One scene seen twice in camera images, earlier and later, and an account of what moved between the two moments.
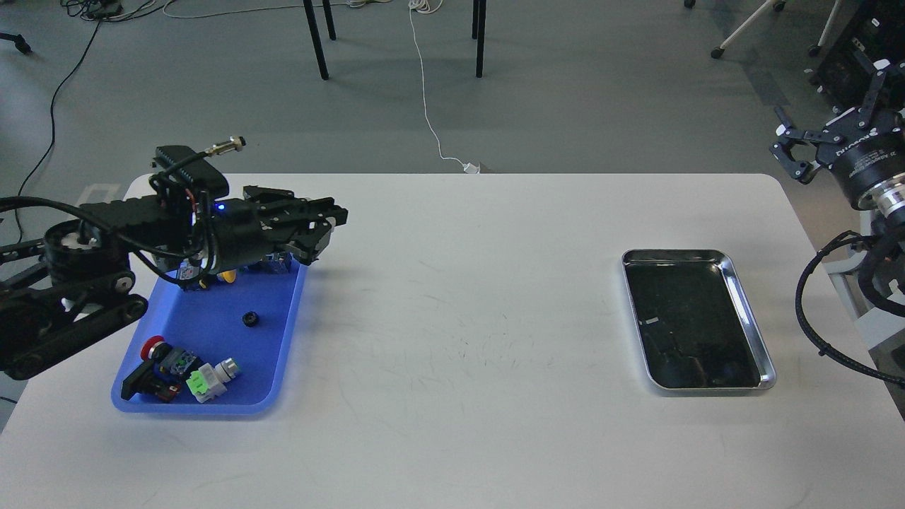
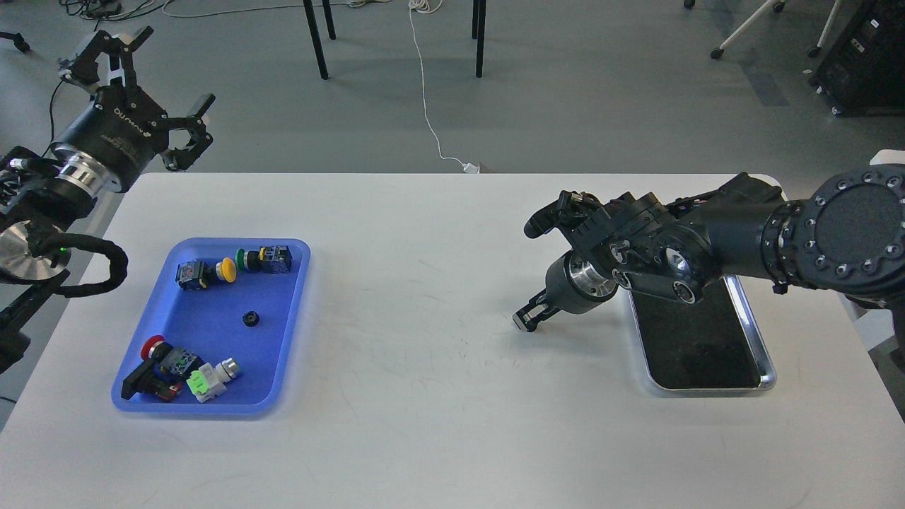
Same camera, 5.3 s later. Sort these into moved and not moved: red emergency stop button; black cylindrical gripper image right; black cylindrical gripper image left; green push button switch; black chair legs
Moved: black cylindrical gripper image right; black cylindrical gripper image left
Not moved: red emergency stop button; black chair legs; green push button switch
